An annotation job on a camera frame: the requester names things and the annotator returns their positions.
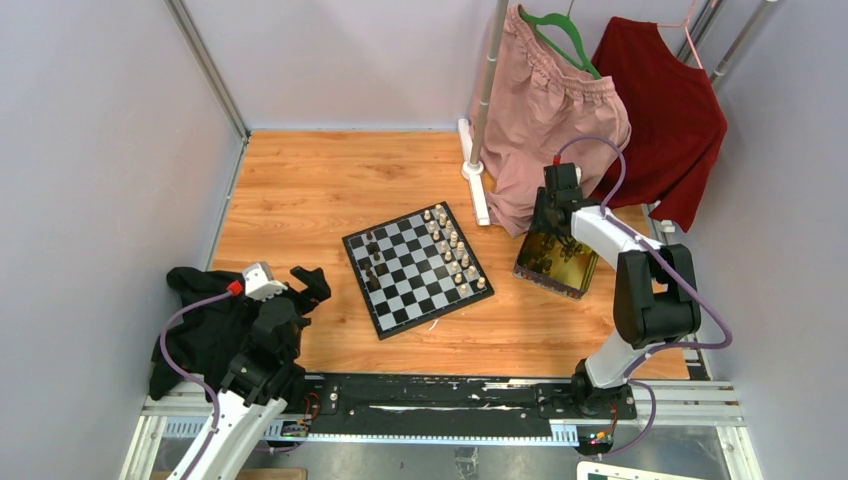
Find dark chess piece cluster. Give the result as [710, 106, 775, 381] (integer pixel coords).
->
[363, 230, 388, 290]

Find yellow transparent piece tray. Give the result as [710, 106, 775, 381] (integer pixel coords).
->
[513, 231, 599, 301]

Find black white chess board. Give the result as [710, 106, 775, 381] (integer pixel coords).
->
[342, 204, 495, 340]

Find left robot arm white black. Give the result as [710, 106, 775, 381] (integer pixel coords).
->
[159, 262, 331, 479]

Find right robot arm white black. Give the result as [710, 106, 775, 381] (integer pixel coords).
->
[531, 163, 701, 418]

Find dark chess pieces in tray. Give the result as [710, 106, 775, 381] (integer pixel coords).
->
[530, 234, 585, 273]

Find row of light chess pieces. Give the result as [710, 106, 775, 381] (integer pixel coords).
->
[416, 203, 493, 303]

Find black cloth heap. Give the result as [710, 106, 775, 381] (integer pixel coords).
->
[166, 267, 261, 392]

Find pink hanging shorts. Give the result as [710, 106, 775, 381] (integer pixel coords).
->
[480, 4, 631, 237]

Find white clothes rack stand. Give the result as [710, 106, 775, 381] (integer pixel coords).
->
[457, 0, 509, 226]

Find dark red hanging shirt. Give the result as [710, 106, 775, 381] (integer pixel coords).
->
[592, 17, 728, 231]

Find green clothes hanger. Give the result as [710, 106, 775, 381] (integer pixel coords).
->
[519, 10, 603, 82]

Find pink clothes hanger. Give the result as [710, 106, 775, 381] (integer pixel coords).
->
[657, 0, 704, 70]

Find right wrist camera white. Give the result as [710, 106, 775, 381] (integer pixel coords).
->
[548, 155, 582, 190]

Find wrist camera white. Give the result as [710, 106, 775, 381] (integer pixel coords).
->
[548, 155, 582, 190]
[226, 262, 288, 302]

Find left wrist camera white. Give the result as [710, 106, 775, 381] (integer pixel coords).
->
[226, 262, 288, 302]

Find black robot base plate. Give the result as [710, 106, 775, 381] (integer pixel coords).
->
[272, 373, 637, 455]

